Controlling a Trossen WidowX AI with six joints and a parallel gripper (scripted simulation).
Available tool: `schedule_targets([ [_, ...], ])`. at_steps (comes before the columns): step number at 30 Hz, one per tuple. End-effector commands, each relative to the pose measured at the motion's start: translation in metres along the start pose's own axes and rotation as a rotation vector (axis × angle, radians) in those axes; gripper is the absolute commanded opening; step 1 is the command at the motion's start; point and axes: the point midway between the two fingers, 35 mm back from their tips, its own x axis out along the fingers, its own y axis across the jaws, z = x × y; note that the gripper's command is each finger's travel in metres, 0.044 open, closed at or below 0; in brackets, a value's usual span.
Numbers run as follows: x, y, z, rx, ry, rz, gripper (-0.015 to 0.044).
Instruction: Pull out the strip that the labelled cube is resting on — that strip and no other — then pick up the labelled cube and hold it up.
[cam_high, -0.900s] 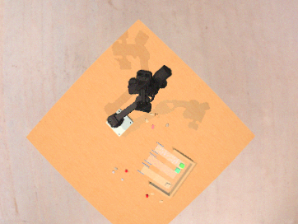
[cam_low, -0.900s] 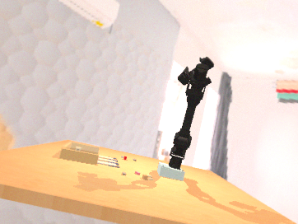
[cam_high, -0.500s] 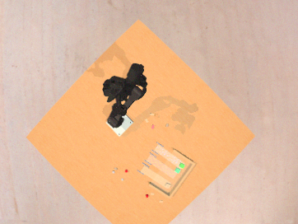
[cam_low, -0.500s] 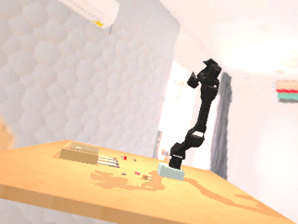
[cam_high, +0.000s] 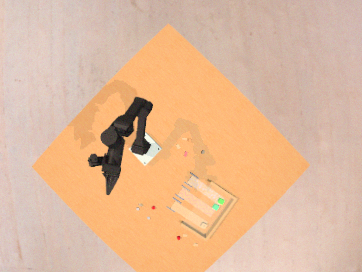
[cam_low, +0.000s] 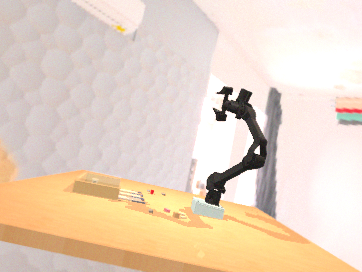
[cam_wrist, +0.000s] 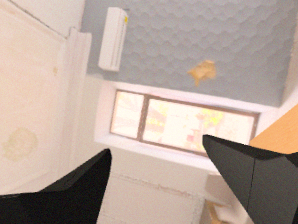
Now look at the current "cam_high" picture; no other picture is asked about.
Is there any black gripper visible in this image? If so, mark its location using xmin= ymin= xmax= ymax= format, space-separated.
xmin=101 ymin=150 xmax=123 ymax=195

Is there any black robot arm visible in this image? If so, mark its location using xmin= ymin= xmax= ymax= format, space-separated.
xmin=87 ymin=97 xmax=153 ymax=167

